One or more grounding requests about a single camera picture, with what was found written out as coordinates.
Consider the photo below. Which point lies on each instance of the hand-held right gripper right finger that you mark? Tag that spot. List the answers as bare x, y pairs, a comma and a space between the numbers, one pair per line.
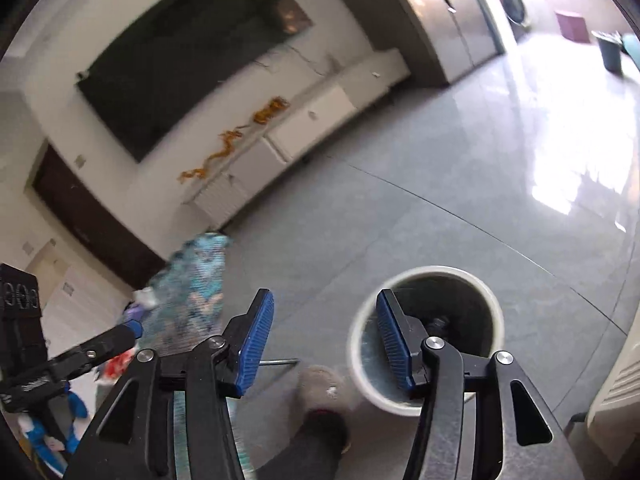
392, 345

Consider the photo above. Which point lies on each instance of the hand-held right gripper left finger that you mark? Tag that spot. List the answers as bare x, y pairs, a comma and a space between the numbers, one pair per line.
257, 340

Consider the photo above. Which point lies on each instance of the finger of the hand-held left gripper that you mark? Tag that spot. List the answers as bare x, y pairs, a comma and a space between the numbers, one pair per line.
100, 345

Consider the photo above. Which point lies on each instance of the red white wrapper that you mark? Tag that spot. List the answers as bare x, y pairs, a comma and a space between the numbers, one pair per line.
116, 366

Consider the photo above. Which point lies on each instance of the purple wrapper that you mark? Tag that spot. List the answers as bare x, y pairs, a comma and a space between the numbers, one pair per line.
132, 315

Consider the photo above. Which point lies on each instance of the grey round trash bin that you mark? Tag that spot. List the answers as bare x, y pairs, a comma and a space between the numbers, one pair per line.
475, 310

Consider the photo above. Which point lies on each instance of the thin metal bar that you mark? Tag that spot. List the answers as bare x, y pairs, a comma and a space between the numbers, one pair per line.
280, 361

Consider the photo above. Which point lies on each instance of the white shoe cabinet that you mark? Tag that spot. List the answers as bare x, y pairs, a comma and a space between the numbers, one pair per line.
85, 305

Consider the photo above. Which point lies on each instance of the blue white printed bag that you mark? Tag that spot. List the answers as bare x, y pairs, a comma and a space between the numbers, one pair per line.
75, 407

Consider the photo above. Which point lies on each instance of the grey fuzzy slipper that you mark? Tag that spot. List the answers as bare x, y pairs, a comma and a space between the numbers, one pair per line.
320, 390

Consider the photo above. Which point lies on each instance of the zigzag knitted blanket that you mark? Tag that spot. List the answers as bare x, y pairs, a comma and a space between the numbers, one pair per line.
195, 280

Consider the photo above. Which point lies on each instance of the dark brown entrance door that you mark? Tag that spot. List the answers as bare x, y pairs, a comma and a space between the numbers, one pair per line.
90, 215

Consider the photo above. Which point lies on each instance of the golden dragon figurine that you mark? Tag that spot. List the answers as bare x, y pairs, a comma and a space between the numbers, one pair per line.
231, 135

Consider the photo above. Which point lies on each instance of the golden tiger figurine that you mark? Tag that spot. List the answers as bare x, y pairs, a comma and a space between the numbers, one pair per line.
267, 112

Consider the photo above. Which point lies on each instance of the white coffee table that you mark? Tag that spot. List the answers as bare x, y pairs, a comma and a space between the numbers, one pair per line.
620, 385

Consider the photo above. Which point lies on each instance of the white television cabinet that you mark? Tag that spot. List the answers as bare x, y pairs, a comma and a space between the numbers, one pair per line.
310, 115

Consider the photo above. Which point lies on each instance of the grey double-door refrigerator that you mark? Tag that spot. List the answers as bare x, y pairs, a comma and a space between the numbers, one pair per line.
450, 20

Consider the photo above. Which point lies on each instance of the grey washing machine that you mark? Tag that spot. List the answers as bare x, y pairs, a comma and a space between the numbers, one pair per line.
515, 7

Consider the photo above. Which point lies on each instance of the dark blue waste bin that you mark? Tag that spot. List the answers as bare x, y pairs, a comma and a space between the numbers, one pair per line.
607, 52

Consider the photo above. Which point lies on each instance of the purple cube stool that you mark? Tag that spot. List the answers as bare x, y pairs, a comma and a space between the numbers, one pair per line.
572, 25

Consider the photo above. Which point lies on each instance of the teal seat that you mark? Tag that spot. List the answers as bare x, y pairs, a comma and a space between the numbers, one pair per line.
631, 50

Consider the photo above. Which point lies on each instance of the wall light switch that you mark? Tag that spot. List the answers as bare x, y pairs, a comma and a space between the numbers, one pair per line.
80, 161

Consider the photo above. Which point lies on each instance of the black wall television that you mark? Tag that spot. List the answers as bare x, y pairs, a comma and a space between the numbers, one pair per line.
175, 60

